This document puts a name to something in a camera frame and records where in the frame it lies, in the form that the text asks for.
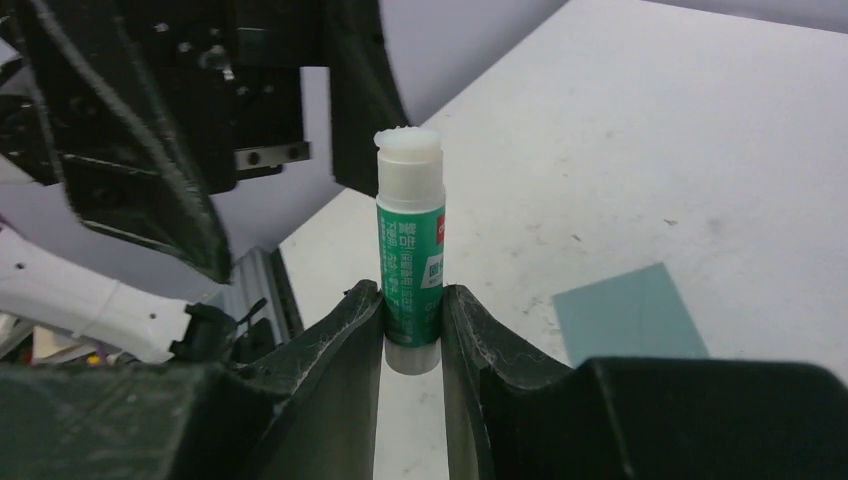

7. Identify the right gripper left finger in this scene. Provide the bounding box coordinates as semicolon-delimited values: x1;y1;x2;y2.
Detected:
1;280;383;479

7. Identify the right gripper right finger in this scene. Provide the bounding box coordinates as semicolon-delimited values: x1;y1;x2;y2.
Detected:
442;285;847;479

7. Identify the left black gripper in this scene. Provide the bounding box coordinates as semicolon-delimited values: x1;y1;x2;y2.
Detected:
13;0;409;284

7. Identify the teal envelope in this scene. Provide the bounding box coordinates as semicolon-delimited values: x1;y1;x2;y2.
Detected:
552;263;709;366

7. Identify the green white glue stick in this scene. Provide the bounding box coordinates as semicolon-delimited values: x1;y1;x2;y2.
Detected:
374;127;446;376

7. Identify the aluminium frame rail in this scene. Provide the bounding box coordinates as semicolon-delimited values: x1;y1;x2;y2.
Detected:
209;247;304;345

